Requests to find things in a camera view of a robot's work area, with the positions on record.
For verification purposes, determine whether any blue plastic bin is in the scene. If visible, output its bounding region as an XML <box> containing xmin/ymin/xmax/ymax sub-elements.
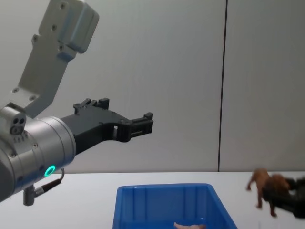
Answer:
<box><xmin>112</xmin><ymin>183</ymin><xmax>239</xmax><ymax>229</ymax></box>

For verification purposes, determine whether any pink toy animal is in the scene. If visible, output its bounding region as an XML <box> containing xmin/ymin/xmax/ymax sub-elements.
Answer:
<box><xmin>173</xmin><ymin>221</ymin><xmax>207</xmax><ymax>229</ymax></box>

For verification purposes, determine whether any thin dark wrist cable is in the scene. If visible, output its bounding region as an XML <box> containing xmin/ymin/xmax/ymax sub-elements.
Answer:
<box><xmin>23</xmin><ymin>168</ymin><xmax>66</xmax><ymax>206</ymax></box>

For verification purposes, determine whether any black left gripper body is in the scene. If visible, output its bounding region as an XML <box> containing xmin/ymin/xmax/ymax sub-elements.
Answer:
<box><xmin>59</xmin><ymin>107</ymin><xmax>131</xmax><ymax>155</ymax></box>

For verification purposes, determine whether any brown toy lion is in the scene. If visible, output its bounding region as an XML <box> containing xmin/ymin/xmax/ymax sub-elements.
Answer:
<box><xmin>245</xmin><ymin>167</ymin><xmax>290</xmax><ymax>218</ymax></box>

